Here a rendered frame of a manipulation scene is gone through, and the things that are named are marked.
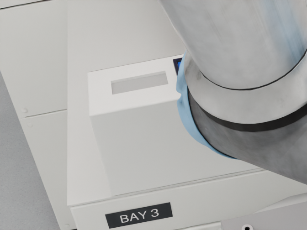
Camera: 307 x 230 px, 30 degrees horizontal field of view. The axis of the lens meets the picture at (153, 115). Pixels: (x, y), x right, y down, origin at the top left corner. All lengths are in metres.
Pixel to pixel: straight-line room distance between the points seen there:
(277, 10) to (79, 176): 0.52
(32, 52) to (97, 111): 0.70
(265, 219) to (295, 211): 0.03
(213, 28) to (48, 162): 1.25
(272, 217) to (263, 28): 0.31
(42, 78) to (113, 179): 0.69
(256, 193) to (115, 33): 0.46
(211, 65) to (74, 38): 0.76
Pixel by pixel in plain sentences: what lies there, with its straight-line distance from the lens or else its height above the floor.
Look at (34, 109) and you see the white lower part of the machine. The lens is 1.46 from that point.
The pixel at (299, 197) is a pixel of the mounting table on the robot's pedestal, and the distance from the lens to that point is 0.74.
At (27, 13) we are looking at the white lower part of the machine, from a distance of 1.31.
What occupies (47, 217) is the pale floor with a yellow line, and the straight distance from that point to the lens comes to 1.93.
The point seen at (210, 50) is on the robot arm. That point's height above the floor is 1.17.
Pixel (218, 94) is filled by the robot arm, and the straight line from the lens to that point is 0.41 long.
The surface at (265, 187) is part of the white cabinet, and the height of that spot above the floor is 0.78.
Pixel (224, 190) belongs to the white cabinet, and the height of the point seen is 0.79.
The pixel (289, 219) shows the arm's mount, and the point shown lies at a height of 0.90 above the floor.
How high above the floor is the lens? 1.36
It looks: 38 degrees down
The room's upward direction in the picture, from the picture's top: 11 degrees counter-clockwise
